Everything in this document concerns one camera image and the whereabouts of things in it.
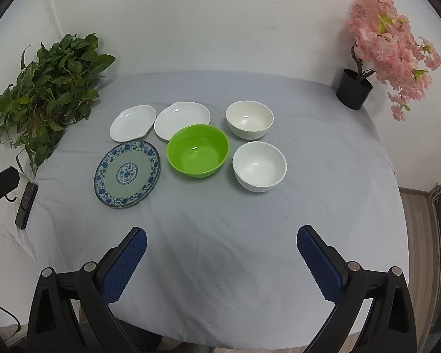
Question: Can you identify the blue patterned round plate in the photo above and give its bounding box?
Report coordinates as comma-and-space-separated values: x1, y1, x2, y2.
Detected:
93, 140, 161, 208

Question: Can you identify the white ceramic bowl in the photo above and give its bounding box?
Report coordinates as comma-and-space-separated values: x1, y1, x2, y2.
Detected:
232, 141, 288, 193

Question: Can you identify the green plastic bowl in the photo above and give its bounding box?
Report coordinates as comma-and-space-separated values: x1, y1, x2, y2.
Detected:
166, 124, 230, 179

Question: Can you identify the small white oval dish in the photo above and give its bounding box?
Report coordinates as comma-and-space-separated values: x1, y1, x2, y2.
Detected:
110, 104, 157, 143

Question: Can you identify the large white oval dish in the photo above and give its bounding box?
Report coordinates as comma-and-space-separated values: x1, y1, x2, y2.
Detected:
153, 101, 211, 141

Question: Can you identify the cream ceramic bowl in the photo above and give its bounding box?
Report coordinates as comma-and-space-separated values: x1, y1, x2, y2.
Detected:
225, 100, 275, 141

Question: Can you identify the black phone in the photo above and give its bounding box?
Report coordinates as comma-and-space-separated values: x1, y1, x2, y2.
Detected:
15, 182, 39, 230

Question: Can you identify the green leafy potted plant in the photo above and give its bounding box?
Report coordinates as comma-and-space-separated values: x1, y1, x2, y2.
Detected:
0, 34, 116, 174

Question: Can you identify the black flower pot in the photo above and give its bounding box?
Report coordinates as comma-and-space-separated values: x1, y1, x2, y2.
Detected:
336, 69, 373, 110

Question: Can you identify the pink artificial blossom tree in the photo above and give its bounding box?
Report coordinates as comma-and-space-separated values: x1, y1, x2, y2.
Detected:
346, 0, 441, 121

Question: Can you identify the black cable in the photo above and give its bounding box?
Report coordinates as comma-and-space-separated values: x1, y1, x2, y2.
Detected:
0, 300, 22, 333

